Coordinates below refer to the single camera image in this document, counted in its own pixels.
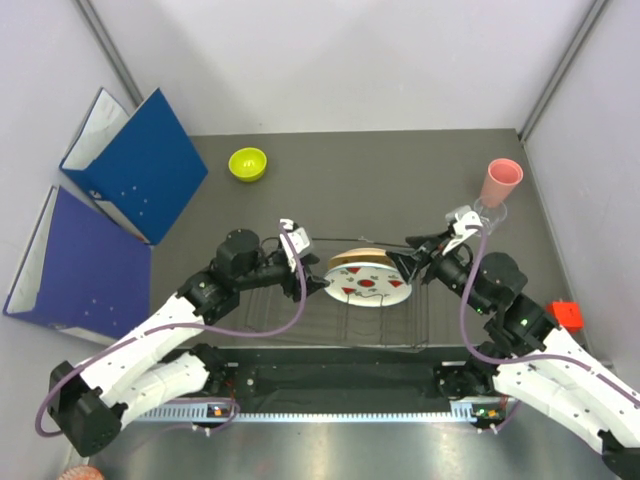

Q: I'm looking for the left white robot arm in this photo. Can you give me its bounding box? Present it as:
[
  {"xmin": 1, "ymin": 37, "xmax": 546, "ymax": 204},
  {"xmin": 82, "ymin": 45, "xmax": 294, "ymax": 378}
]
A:
[{"xmin": 35, "ymin": 220, "xmax": 327, "ymax": 457}]

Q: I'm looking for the orange mesh object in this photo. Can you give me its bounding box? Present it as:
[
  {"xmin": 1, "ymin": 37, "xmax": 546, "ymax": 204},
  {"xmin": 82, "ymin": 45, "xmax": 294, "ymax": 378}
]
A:
[{"xmin": 57, "ymin": 465, "xmax": 105, "ymax": 480}]

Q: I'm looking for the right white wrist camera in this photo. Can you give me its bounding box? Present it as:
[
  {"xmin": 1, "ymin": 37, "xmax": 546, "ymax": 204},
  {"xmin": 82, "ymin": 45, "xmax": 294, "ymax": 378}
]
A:
[{"xmin": 442, "ymin": 205, "xmax": 482, "ymax": 256}]

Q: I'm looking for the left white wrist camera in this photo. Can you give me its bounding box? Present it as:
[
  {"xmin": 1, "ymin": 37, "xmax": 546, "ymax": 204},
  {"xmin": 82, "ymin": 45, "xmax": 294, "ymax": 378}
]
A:
[{"xmin": 279, "ymin": 219, "xmax": 313, "ymax": 263}]

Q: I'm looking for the black wire dish rack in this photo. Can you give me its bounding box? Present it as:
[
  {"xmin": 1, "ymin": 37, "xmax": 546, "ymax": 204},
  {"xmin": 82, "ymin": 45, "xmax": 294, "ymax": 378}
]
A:
[{"xmin": 248, "ymin": 237, "xmax": 429, "ymax": 349}]

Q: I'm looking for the purple ring binder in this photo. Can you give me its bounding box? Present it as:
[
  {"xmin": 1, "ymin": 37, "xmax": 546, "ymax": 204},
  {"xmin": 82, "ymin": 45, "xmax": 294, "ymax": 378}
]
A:
[{"xmin": 3, "ymin": 187, "xmax": 151, "ymax": 345}]

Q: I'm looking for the blue ring binder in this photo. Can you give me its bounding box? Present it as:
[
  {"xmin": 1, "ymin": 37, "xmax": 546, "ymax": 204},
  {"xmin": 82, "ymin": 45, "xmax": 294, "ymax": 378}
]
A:
[{"xmin": 59, "ymin": 88, "xmax": 208, "ymax": 245}]

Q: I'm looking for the beige wooden plate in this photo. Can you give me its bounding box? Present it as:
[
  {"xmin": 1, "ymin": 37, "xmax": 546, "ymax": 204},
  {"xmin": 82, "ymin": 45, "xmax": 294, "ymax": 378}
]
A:
[{"xmin": 328, "ymin": 247, "xmax": 395, "ymax": 270}]

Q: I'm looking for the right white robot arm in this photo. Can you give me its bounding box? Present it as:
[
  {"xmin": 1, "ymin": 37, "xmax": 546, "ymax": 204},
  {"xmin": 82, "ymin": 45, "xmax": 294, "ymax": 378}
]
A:
[{"xmin": 325, "ymin": 225, "xmax": 639, "ymax": 479}]

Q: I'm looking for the clear faceted drinking glass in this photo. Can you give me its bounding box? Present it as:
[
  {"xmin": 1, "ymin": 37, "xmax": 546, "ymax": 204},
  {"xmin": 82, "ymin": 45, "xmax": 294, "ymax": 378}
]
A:
[{"xmin": 473, "ymin": 196, "xmax": 508, "ymax": 235}]

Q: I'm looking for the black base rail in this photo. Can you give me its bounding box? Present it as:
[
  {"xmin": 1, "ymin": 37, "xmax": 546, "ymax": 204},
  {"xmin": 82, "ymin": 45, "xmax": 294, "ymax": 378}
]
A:
[{"xmin": 204, "ymin": 346, "xmax": 499, "ymax": 414}]

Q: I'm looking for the pink plastic cup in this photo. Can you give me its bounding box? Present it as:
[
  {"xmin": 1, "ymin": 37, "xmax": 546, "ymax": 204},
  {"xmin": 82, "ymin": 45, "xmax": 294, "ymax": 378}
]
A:
[{"xmin": 480, "ymin": 158, "xmax": 524, "ymax": 208}]

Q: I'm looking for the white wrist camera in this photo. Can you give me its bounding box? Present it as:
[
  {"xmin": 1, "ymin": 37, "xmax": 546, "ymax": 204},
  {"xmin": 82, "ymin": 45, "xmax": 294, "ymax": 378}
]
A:
[
  {"xmin": 442, "ymin": 205, "xmax": 482, "ymax": 256},
  {"xmin": 279, "ymin": 219, "xmax": 313, "ymax": 263}
]

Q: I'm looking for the red block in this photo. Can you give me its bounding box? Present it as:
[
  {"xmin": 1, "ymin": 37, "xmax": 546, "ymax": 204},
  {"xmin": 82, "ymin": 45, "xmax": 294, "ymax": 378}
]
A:
[{"xmin": 546, "ymin": 301, "xmax": 584, "ymax": 333}]

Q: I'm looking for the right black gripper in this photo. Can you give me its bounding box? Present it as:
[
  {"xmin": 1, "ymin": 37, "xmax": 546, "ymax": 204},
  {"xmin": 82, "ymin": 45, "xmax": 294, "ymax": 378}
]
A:
[{"xmin": 386, "ymin": 229, "xmax": 490, "ymax": 315}]

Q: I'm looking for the yellow-green bowl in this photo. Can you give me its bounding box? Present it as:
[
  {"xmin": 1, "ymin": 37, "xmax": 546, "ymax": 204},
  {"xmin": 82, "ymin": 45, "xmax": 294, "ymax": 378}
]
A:
[{"xmin": 228, "ymin": 147, "xmax": 268, "ymax": 183}]

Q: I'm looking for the white plate with red pattern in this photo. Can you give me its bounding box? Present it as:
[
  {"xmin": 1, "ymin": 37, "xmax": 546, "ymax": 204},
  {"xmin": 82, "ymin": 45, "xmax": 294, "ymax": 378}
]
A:
[{"xmin": 325, "ymin": 262, "xmax": 412, "ymax": 308}]

